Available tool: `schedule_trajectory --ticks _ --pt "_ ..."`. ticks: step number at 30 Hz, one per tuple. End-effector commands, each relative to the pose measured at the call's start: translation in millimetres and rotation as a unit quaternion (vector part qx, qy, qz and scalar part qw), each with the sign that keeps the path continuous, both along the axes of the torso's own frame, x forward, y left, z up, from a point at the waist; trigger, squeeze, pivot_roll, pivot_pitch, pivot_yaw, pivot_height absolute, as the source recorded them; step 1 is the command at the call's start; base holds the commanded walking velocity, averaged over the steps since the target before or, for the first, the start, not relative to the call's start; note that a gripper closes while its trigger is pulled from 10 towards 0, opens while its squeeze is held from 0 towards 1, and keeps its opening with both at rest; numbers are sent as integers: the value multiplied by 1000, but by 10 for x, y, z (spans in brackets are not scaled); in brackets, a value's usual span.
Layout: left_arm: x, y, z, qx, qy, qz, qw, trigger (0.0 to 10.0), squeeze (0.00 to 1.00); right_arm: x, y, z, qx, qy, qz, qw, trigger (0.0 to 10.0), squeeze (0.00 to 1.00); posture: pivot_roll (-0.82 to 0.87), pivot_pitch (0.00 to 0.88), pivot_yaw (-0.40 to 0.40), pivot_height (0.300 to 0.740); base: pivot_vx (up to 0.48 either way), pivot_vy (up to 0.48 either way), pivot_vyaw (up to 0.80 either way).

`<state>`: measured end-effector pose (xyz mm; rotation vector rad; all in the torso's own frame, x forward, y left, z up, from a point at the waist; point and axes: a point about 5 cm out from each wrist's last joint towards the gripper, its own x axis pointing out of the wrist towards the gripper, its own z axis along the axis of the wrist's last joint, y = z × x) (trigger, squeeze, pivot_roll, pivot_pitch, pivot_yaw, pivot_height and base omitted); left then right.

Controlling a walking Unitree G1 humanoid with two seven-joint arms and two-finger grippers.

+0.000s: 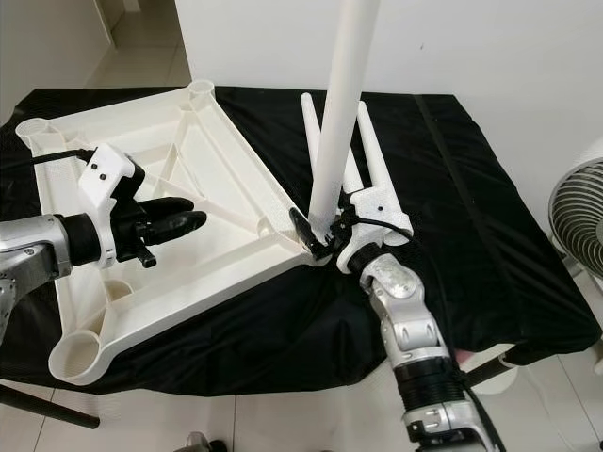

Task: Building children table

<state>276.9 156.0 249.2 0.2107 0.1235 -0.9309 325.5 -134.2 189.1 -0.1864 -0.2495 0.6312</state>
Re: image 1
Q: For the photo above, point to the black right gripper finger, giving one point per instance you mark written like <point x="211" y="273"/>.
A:
<point x="300" y="231"/>

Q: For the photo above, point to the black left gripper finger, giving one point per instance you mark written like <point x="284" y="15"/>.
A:
<point x="179" y="225"/>
<point x="171" y="203"/>

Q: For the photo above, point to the white plastic children table top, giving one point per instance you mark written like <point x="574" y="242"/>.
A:
<point x="226" y="169"/>

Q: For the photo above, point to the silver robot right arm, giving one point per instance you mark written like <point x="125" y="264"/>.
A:
<point x="410" y="320"/>

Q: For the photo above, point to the black table cloth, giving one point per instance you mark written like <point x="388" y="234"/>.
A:
<point x="480" y="235"/>

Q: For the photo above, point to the pink round object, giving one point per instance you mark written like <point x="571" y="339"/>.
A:
<point x="464" y="356"/>

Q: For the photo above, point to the grey robot left leg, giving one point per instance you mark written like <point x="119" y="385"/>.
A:
<point x="205" y="443"/>

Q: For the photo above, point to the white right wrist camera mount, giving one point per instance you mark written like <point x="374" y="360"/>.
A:
<point x="386" y="200"/>

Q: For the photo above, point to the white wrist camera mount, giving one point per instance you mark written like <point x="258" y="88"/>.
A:
<point x="108" y="165"/>
<point x="386" y="200"/>

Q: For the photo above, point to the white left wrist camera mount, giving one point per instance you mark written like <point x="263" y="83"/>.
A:
<point x="108" y="165"/>

